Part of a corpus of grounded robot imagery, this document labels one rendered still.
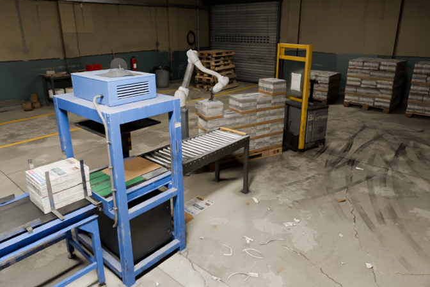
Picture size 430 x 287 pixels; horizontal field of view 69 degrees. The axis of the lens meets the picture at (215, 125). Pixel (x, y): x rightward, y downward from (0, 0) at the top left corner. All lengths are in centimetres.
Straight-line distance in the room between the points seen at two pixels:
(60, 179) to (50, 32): 788
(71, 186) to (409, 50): 944
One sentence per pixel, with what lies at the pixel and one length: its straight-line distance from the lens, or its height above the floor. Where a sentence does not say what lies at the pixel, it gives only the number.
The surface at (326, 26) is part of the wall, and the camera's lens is 1116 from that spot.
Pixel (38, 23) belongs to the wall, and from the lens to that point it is 1014.
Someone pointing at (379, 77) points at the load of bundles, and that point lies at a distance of 901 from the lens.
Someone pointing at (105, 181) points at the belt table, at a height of 80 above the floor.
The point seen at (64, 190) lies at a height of 93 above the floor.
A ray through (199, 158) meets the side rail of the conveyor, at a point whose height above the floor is 78.
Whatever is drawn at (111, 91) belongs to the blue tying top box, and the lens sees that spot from 251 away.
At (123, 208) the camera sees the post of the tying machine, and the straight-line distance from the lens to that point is 263.
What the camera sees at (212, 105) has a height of 105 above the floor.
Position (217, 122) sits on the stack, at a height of 77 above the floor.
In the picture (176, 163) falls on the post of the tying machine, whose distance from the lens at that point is 284.
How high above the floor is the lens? 213
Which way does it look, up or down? 18 degrees down
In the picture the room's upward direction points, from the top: straight up
